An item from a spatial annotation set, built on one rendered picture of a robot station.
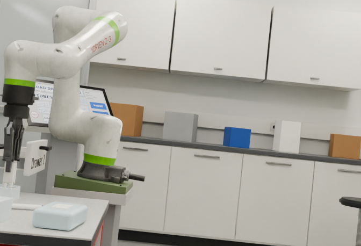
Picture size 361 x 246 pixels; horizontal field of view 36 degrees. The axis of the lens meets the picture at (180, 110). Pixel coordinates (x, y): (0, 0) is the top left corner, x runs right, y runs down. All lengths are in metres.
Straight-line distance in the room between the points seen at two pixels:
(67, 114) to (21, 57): 0.53
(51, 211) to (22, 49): 0.57
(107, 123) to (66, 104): 0.18
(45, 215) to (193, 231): 3.62
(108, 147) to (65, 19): 0.50
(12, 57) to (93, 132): 0.56
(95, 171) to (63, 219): 0.84
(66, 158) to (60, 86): 0.86
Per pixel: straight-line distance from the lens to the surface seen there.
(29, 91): 1.72
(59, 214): 1.33
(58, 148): 2.94
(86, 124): 2.16
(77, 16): 2.08
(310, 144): 5.66
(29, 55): 1.70
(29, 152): 1.86
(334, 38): 5.41
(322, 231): 5.03
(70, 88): 2.16
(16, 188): 1.74
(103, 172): 2.15
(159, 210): 4.88
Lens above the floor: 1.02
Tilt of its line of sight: 2 degrees up
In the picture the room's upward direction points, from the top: 6 degrees clockwise
